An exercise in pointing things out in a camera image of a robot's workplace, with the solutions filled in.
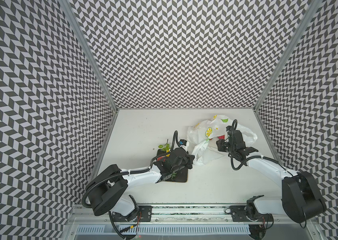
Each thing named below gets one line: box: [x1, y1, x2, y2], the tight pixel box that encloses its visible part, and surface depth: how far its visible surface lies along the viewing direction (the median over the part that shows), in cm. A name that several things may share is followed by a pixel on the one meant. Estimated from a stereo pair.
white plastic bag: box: [187, 115, 258, 166], surface depth 88 cm
